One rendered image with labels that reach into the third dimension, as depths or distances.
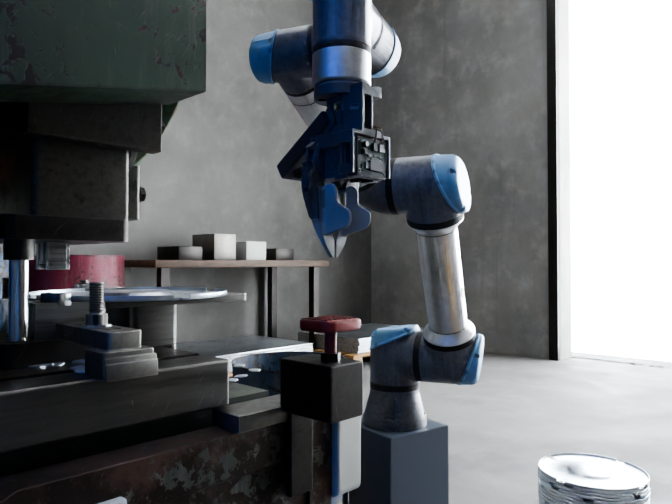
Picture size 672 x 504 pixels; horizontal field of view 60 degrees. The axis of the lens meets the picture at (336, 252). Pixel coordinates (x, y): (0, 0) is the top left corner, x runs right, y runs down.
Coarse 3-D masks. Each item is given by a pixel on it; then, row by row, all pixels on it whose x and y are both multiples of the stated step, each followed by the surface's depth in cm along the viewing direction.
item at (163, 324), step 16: (112, 304) 81; (128, 304) 83; (144, 304) 84; (160, 304) 86; (176, 304) 88; (112, 320) 89; (128, 320) 86; (144, 320) 87; (160, 320) 88; (176, 320) 91; (144, 336) 86; (160, 336) 88
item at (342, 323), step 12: (300, 324) 74; (312, 324) 72; (324, 324) 71; (336, 324) 72; (348, 324) 73; (360, 324) 75; (324, 336) 75; (336, 336) 75; (324, 348) 75; (336, 348) 75
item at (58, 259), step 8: (48, 248) 79; (56, 248) 80; (64, 248) 81; (48, 256) 79; (56, 256) 80; (64, 256) 81; (40, 264) 82; (48, 264) 79; (56, 264) 80; (64, 264) 81
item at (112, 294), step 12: (84, 288) 99; (108, 288) 102; (120, 288) 103; (132, 288) 104; (144, 288) 104; (156, 288) 105; (168, 288) 105; (180, 288) 104; (192, 288) 103; (204, 288) 102; (216, 288) 99; (72, 300) 76; (84, 300) 76; (108, 300) 76; (120, 300) 76; (132, 300) 77; (144, 300) 77; (156, 300) 78; (168, 300) 79
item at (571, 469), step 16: (544, 464) 172; (560, 464) 172; (576, 464) 170; (592, 464) 170; (608, 464) 172; (624, 464) 172; (576, 480) 159; (592, 480) 159; (608, 480) 159; (624, 480) 159; (640, 480) 159
